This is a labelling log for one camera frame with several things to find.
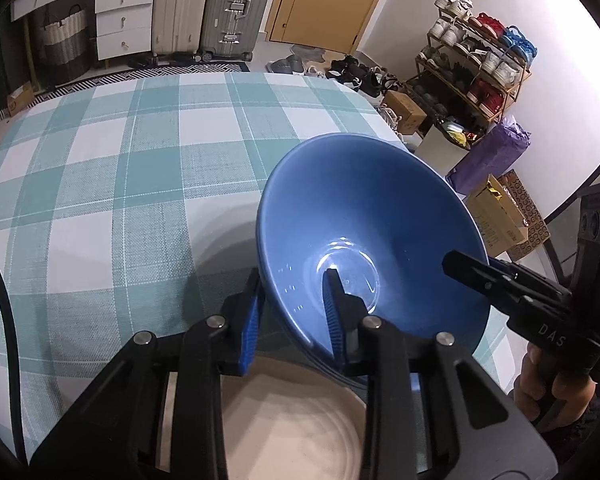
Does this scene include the blue bowl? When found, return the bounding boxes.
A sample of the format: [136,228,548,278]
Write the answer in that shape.
[256,133,490,350]
[278,315,368,391]

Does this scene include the cream plate front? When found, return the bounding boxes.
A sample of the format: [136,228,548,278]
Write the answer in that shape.
[157,356,368,480]

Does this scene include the blue bowl back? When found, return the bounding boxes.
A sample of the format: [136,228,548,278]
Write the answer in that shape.
[278,315,368,391]

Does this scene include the person's right hand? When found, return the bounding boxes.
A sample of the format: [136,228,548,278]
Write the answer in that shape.
[512,342,596,431]

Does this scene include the cardboard box with cat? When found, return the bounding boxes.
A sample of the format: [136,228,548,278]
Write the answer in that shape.
[465,174,528,258]

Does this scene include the purple rolled mat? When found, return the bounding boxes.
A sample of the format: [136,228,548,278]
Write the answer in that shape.
[446,115,531,195]

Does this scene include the white trash bin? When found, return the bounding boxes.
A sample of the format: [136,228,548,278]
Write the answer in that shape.
[415,122,470,177]

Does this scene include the small brown cardboard box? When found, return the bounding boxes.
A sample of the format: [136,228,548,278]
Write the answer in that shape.
[382,90,427,136]

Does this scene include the wooden shoe rack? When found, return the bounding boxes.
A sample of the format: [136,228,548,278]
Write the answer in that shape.
[415,0,538,124]

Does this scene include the teal checked tablecloth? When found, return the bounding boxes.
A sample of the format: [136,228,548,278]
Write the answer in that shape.
[0,73,396,452]

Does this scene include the grey slippers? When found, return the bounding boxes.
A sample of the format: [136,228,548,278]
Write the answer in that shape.
[266,54,304,75]

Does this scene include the wooden door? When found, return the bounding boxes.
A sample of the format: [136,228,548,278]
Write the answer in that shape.
[264,0,379,54]

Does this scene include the woven laundry basket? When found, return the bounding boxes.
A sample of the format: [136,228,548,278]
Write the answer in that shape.
[41,3,91,86]

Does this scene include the silver suitcase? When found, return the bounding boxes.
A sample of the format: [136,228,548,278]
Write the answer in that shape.
[199,0,268,62]

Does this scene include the beige suitcase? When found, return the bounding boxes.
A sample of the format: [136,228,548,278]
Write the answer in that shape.
[151,0,206,55]

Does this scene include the black cable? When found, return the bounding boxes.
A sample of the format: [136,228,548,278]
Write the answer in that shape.
[0,234,29,463]

